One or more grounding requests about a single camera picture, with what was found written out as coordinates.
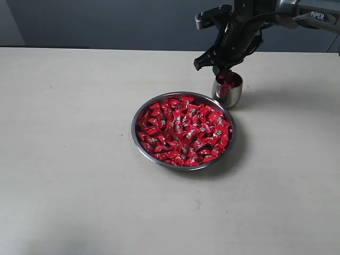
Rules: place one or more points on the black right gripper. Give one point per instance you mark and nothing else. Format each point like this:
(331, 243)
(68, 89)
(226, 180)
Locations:
(232, 45)

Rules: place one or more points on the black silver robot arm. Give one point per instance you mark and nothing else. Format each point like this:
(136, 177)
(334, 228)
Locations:
(289, 14)

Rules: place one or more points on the stainless steel cup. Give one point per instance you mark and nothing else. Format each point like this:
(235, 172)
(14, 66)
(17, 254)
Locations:
(227, 91)

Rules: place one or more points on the steel bowl of candies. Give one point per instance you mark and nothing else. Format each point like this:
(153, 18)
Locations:
(184, 131)

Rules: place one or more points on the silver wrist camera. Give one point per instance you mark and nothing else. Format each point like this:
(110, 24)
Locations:
(218, 17)

